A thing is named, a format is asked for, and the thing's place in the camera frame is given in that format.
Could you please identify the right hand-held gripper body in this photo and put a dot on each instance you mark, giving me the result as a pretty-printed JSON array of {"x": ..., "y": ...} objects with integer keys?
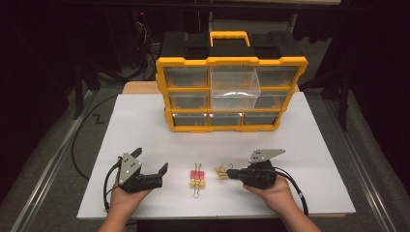
[{"x": 259, "y": 175}]

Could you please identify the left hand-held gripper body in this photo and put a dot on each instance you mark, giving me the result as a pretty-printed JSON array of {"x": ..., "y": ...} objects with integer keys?
[{"x": 130, "y": 172}]

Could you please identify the pink binder clip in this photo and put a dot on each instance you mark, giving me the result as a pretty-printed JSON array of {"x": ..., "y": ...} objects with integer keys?
[{"x": 197, "y": 175}]

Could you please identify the clear plastic pull-out drawer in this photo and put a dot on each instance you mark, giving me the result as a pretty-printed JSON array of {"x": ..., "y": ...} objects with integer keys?
[{"x": 235, "y": 87}]

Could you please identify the yellow black organizer cabinet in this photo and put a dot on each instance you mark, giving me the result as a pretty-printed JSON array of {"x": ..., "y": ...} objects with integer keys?
[{"x": 232, "y": 60}]

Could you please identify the person's left hand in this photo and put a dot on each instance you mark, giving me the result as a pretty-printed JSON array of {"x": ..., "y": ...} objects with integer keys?
[{"x": 124, "y": 199}]

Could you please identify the person's right hand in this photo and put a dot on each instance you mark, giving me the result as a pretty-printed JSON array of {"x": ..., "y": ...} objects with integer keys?
[{"x": 278, "y": 196}]

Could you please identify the black stand leg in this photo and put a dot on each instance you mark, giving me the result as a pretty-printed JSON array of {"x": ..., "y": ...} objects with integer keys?
[
  {"x": 78, "y": 96},
  {"x": 344, "y": 106}
]

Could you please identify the grey box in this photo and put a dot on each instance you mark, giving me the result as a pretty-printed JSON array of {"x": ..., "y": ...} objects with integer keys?
[{"x": 257, "y": 25}]

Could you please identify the metal floor rail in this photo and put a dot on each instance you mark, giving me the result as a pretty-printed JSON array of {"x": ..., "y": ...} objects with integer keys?
[
  {"x": 48, "y": 174},
  {"x": 361, "y": 170}
]

